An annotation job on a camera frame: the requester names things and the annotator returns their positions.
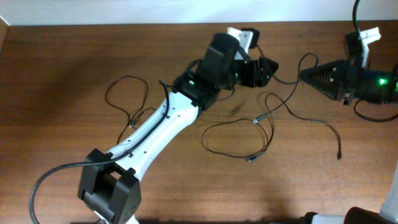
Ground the black cable looped usb plug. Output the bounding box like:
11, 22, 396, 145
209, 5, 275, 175
201, 52, 320, 163

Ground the black cable with usb plug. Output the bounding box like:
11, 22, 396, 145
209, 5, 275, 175
104, 75, 159, 146

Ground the black cable micro usb plug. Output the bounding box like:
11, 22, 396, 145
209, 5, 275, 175
264, 93, 343, 161

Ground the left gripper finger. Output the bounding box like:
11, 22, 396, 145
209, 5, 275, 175
259, 57, 279, 86
238, 60, 261, 88

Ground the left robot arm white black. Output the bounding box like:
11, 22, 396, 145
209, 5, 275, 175
78, 27, 279, 223

